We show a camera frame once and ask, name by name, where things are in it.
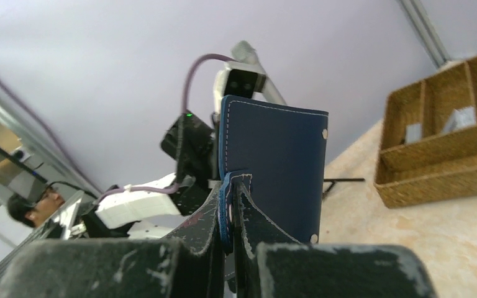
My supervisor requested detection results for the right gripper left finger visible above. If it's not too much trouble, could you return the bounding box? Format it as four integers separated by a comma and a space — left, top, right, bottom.
0, 187, 224, 297

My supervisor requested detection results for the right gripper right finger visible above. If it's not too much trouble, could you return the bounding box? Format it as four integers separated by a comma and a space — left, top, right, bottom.
233, 183, 437, 297

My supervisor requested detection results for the navy blue card holder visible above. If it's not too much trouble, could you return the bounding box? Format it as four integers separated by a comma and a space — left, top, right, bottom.
218, 95, 329, 253

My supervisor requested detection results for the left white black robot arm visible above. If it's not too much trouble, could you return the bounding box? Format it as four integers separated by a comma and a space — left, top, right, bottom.
83, 112, 219, 238

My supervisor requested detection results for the silver card in tray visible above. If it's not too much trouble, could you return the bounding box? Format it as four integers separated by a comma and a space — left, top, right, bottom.
441, 106, 477, 134

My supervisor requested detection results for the person with glasses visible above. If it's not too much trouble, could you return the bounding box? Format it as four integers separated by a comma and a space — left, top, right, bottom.
6, 186, 65, 228

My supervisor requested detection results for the grey microphone on tripod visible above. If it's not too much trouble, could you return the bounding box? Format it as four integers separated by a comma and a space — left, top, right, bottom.
230, 40, 366, 201

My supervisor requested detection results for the woven brown divided tray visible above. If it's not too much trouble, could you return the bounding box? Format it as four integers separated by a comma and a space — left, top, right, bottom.
375, 56, 477, 208

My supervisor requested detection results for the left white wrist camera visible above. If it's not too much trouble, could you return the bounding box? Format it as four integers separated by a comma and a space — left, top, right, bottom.
213, 61, 268, 114

